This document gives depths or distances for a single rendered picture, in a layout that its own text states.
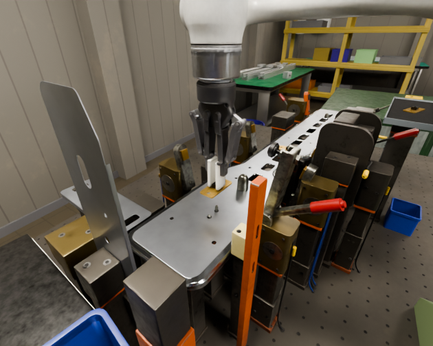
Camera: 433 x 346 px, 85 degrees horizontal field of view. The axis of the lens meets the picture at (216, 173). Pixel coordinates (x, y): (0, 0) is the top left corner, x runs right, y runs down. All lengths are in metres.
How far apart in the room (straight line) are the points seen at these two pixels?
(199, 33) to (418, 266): 1.00
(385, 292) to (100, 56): 2.41
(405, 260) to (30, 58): 2.51
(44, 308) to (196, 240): 0.27
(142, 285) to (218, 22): 0.37
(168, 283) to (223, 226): 0.35
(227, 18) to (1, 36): 2.01
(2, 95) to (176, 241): 1.95
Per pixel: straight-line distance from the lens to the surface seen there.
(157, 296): 0.22
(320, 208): 0.45
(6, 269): 0.58
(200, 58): 0.44
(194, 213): 0.60
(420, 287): 1.04
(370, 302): 0.92
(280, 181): 0.44
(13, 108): 2.33
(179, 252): 0.52
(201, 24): 0.43
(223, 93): 0.45
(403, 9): 0.62
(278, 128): 1.29
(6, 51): 2.32
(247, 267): 0.47
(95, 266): 0.43
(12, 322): 0.50
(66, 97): 0.31
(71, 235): 0.53
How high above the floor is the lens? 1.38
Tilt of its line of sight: 30 degrees down
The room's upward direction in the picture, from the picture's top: straight up
